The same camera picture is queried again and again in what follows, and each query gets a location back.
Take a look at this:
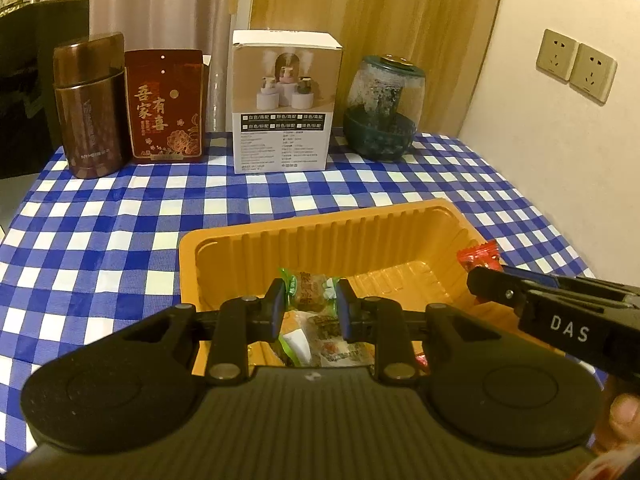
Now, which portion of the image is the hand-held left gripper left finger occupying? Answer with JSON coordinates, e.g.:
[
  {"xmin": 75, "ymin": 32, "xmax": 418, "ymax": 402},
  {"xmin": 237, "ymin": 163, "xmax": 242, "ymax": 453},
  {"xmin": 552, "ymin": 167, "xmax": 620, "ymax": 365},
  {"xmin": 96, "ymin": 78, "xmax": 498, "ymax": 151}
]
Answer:
[{"xmin": 125, "ymin": 277, "xmax": 286, "ymax": 386}]

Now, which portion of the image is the black appliance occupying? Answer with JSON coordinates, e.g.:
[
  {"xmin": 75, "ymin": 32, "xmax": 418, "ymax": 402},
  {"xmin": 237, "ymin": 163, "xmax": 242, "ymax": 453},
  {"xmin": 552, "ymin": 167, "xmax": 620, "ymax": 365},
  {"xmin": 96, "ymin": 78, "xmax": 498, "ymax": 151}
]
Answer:
[{"xmin": 0, "ymin": 0, "xmax": 91, "ymax": 181}]

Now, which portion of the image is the yellow curtain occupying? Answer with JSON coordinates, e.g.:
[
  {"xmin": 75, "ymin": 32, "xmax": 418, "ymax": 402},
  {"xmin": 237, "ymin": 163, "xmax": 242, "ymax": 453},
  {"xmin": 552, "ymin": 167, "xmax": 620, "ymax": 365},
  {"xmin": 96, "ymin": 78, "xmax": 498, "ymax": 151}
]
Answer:
[{"xmin": 249, "ymin": 0, "xmax": 509, "ymax": 137}]

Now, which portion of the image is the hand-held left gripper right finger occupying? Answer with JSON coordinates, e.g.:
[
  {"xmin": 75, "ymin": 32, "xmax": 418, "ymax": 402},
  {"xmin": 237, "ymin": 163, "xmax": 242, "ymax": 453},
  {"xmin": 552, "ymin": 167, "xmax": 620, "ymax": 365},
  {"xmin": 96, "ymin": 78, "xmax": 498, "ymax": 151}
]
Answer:
[{"xmin": 336, "ymin": 277, "xmax": 494, "ymax": 386}]

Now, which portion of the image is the white product box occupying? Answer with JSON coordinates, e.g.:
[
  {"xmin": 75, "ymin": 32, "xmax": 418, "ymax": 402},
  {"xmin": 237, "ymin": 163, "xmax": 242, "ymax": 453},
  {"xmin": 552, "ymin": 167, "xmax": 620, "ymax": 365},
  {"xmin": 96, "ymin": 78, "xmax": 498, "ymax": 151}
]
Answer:
[{"xmin": 232, "ymin": 29, "xmax": 344, "ymax": 176}]

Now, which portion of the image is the orange plastic tray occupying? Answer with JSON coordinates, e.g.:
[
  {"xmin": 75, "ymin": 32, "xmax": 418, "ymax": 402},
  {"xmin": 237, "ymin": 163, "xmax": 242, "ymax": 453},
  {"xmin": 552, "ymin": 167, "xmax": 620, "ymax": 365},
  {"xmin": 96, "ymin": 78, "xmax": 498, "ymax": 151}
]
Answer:
[{"xmin": 178, "ymin": 198, "xmax": 521, "ymax": 379}]

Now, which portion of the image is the glass jar with green base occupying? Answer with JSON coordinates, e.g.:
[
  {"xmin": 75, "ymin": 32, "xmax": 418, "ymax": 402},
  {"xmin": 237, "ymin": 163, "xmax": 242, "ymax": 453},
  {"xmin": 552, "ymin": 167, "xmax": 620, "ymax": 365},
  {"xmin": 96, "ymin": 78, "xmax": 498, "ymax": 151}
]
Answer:
[{"xmin": 342, "ymin": 55, "xmax": 427, "ymax": 162}]

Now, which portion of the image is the person's right hand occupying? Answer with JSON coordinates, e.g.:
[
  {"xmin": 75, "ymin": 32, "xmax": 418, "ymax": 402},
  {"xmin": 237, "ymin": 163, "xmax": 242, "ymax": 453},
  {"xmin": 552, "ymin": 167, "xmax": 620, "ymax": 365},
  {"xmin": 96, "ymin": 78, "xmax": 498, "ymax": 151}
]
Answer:
[{"xmin": 606, "ymin": 392, "xmax": 640, "ymax": 444}]

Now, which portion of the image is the blue white checked tablecloth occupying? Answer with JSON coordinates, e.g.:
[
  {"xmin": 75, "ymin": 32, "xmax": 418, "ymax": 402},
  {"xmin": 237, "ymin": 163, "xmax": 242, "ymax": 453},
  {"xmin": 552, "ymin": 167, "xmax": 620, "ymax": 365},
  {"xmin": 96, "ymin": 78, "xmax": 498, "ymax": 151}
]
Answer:
[{"xmin": 0, "ymin": 132, "xmax": 608, "ymax": 471}]

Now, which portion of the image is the grey clear snack packet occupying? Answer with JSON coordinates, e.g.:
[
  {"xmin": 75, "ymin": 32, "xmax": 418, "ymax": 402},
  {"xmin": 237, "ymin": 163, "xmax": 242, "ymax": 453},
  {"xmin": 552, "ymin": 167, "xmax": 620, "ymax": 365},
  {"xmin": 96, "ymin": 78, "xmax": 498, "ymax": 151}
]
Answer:
[{"xmin": 307, "ymin": 312, "xmax": 351, "ymax": 356}]

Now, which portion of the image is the green candy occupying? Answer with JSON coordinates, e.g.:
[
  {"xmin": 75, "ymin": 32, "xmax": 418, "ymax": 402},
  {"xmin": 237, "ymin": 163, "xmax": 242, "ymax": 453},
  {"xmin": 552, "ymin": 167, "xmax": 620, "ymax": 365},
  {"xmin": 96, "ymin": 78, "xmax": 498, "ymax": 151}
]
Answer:
[{"xmin": 277, "ymin": 267, "xmax": 342, "ymax": 314}]

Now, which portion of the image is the red twist-end candy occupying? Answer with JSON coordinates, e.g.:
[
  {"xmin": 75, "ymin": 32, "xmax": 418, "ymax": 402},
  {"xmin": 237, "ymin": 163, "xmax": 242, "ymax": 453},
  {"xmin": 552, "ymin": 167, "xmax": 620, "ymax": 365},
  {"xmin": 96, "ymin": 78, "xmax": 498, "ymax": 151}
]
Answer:
[{"xmin": 456, "ymin": 240, "xmax": 501, "ymax": 274}]

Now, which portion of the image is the beige wall socket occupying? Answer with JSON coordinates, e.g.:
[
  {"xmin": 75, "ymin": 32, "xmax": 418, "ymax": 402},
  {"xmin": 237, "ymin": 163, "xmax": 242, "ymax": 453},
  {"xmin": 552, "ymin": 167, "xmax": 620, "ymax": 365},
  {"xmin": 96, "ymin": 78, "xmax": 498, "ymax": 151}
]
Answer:
[
  {"xmin": 536, "ymin": 29, "xmax": 580, "ymax": 82},
  {"xmin": 570, "ymin": 43, "xmax": 618, "ymax": 106}
]

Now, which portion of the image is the white and green pouch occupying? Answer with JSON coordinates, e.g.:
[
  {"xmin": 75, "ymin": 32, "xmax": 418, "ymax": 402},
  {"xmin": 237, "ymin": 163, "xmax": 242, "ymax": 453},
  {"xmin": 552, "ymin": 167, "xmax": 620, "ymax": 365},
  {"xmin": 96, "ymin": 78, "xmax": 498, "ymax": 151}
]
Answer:
[{"xmin": 277, "ymin": 317, "xmax": 314, "ymax": 367}]

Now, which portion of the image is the red gold printed box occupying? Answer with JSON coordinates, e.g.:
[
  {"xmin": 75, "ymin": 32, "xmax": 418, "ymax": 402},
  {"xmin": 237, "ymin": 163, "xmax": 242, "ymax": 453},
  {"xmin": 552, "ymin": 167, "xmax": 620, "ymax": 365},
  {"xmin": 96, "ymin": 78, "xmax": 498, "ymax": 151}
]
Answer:
[{"xmin": 124, "ymin": 49, "xmax": 211, "ymax": 165}]

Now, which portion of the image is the brown metal canister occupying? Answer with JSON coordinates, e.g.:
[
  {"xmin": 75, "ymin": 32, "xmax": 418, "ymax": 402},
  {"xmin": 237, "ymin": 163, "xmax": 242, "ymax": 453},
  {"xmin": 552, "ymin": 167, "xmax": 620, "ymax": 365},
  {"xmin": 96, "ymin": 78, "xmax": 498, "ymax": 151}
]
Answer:
[{"xmin": 52, "ymin": 31, "xmax": 126, "ymax": 180}]

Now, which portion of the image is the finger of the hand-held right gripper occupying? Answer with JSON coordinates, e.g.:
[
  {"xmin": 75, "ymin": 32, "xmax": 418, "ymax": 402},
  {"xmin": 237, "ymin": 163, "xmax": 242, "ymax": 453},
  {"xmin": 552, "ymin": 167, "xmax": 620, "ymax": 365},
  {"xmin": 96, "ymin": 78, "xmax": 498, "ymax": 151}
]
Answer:
[{"xmin": 466, "ymin": 265, "xmax": 640, "ymax": 312}]

